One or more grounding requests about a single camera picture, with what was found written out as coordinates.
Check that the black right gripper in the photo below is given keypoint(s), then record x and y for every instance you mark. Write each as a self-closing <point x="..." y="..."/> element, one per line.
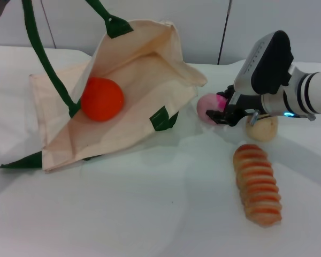
<point x="243" y="105"/>

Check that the pink toy peach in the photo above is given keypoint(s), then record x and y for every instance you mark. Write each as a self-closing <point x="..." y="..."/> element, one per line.
<point x="207" y="103"/>

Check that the orange toy fruit with stem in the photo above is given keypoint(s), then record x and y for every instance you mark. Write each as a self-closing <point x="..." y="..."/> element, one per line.
<point x="101" y="99"/>

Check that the beige toy potato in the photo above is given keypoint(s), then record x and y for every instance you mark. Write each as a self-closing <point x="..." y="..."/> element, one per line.
<point x="263" y="131"/>

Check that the striped toy bread loaf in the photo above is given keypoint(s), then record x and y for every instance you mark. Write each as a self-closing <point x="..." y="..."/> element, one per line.
<point x="256" y="184"/>

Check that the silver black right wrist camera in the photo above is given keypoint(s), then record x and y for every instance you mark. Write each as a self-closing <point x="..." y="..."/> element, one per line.
<point x="264" y="64"/>

